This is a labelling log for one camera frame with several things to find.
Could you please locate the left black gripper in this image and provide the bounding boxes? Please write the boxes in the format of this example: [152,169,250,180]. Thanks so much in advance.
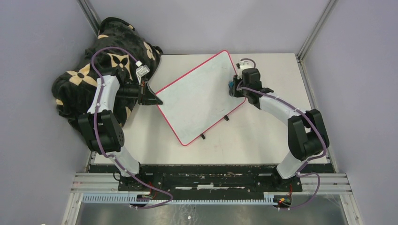
[116,78,163,106]

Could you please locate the blue whiteboard eraser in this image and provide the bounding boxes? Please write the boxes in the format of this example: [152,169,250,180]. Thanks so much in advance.
[229,81,234,97]

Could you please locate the red-framed whiteboard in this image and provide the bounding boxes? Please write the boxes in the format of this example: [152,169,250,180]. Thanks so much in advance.
[155,50,246,146]

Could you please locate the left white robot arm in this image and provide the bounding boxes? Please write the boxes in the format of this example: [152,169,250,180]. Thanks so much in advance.
[78,69,163,191]

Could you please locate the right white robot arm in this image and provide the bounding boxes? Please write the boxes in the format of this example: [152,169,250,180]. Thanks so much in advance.
[155,68,329,191]

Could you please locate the black floral blanket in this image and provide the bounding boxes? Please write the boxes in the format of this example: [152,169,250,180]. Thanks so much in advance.
[51,17,163,132]

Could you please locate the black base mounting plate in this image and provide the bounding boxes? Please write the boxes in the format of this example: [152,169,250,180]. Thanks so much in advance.
[88,164,335,201]

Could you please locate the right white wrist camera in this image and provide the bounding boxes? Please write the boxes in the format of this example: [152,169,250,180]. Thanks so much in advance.
[236,58,256,70]

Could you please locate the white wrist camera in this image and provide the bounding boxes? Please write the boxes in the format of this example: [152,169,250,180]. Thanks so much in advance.
[236,58,256,70]
[135,60,150,84]

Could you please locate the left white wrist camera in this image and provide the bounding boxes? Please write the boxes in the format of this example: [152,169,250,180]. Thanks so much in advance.
[135,60,150,84]

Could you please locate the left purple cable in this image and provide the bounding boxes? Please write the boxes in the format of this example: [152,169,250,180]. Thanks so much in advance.
[91,46,173,210]

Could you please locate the left corner aluminium post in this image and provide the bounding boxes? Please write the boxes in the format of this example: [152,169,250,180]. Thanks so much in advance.
[77,0,101,35]

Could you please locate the corner aluminium post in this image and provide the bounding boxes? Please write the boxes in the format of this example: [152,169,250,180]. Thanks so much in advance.
[296,0,339,62]
[77,0,101,35]

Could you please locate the right corner aluminium post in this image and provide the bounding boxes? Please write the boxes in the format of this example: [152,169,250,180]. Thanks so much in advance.
[296,0,339,62]

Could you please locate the aluminium rail frame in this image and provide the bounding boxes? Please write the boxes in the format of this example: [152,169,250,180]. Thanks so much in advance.
[62,154,363,225]

